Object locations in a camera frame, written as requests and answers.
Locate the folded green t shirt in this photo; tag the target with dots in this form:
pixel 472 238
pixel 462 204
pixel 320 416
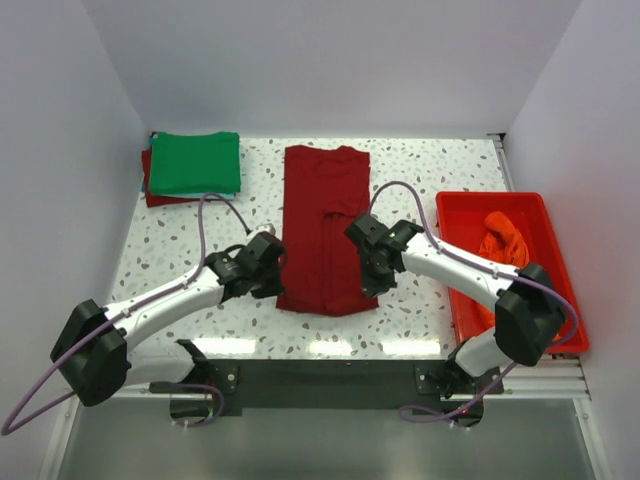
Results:
pixel 195 162

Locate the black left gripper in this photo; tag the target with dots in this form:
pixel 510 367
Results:
pixel 273 284

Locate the crumpled orange t shirt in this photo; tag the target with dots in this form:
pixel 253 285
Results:
pixel 503 242

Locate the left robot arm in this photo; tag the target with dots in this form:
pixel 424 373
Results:
pixel 96 352

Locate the red plastic bin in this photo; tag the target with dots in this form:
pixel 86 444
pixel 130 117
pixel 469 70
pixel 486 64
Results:
pixel 461 218

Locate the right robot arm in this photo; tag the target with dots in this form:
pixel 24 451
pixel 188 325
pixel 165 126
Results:
pixel 528 314

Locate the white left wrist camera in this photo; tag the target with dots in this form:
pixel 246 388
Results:
pixel 268 228

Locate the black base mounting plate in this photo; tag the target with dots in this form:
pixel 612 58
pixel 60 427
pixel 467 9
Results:
pixel 326 384

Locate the folded dark red t shirt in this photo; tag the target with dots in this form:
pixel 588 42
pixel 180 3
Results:
pixel 153 200

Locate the dark red t shirt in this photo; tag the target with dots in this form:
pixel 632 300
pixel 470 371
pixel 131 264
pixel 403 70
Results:
pixel 324 192
pixel 153 200

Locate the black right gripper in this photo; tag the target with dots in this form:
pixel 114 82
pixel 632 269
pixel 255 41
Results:
pixel 376 284

